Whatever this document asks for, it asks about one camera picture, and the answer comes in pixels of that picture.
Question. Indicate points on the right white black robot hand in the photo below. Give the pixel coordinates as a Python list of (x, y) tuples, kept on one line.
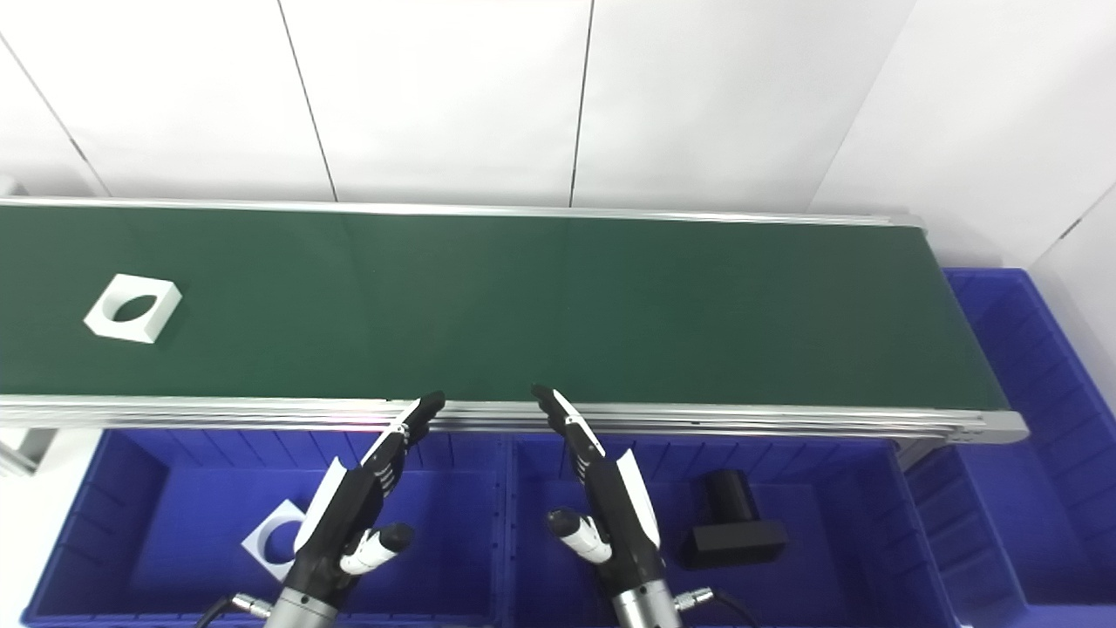
[(619, 515)]

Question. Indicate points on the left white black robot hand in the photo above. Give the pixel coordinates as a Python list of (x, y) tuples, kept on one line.
[(349, 515)]

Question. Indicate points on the white square part with hole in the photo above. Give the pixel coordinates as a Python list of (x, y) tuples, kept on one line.
[(283, 511), (167, 296)]

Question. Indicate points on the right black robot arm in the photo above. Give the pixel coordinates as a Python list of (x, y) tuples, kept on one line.
[(645, 612)]

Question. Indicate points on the black block part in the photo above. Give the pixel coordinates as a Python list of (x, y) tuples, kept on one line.
[(732, 541)]

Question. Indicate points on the blue plastic bin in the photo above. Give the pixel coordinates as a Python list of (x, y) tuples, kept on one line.
[(837, 541), (1046, 488), (174, 523)]

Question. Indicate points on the green conveyor belt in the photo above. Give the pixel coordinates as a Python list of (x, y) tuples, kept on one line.
[(523, 305)]

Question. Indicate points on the aluminium conveyor leg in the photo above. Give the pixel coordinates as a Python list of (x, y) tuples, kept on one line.
[(30, 449)]

